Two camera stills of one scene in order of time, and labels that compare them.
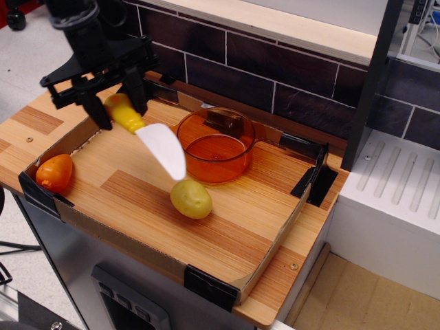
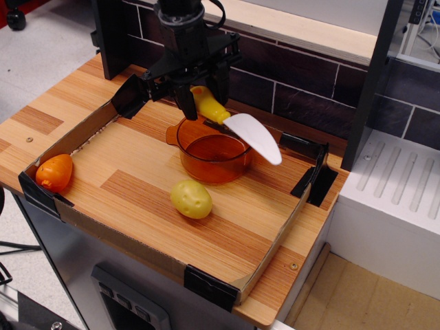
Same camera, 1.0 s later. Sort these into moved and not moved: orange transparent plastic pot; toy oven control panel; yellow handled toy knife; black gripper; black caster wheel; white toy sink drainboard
Moved: black gripper; yellow handled toy knife
Not moved: toy oven control panel; white toy sink drainboard; black caster wheel; orange transparent plastic pot
